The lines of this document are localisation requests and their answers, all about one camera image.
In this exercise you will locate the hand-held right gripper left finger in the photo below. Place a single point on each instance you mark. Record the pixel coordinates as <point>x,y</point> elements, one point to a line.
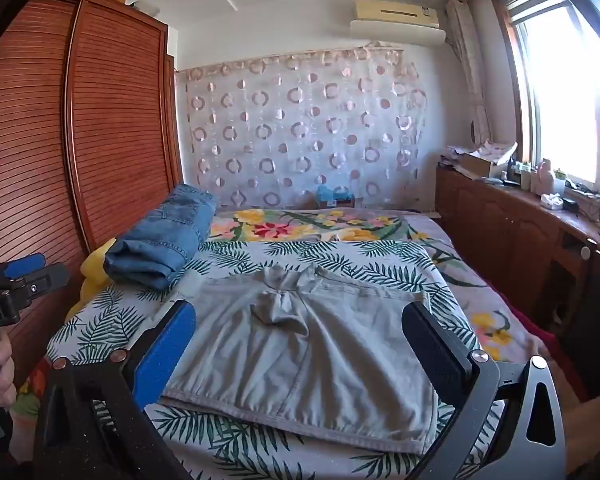
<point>165,355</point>

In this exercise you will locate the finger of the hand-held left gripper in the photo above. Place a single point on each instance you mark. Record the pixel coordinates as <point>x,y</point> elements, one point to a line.
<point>27,262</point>
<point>50,276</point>

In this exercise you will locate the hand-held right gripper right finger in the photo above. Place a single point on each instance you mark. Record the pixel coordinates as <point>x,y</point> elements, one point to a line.
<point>437,345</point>

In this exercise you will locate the grey pants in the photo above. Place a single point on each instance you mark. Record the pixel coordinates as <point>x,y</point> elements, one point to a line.
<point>305,360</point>

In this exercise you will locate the person's left hand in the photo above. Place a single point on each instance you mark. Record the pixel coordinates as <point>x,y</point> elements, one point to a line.
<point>5,380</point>

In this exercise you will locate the leaf print bedsheet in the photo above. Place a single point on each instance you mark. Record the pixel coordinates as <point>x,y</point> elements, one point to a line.
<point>105,325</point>

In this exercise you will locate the red cloth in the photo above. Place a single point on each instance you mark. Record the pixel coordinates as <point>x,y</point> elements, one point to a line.
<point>545,350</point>

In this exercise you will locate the folded blue jeans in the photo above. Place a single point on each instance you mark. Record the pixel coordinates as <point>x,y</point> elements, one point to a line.
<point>170,235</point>

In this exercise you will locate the wooden low cabinet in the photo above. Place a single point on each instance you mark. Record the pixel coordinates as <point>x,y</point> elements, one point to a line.
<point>500,230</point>

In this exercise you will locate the wooden slatted wardrobe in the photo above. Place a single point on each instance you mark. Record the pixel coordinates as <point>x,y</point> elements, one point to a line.
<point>80,135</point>

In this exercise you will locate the floral blanket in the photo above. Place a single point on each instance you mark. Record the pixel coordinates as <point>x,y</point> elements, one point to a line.
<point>290,227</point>

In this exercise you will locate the white round container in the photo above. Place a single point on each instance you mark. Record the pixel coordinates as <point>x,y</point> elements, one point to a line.
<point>550,201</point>

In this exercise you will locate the blue plastic object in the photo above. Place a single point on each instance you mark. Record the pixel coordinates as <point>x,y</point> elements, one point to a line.
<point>332,195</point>

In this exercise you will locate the cardboard box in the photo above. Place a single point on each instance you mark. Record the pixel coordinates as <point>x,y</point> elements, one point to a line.
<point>480,164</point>

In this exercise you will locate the white plastic jug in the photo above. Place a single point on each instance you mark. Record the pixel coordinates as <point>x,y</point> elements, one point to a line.
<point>546,172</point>

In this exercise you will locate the circle pattern sheer curtain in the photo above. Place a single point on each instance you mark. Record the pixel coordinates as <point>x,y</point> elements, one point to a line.
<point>300,125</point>

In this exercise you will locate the beige window curtain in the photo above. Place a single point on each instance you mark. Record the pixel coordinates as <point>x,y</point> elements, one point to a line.
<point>467,60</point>

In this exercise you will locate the cream air conditioner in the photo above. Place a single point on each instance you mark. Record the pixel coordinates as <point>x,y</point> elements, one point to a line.
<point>395,12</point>

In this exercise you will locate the wooden frame window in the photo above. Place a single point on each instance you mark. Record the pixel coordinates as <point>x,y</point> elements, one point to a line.
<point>570,95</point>

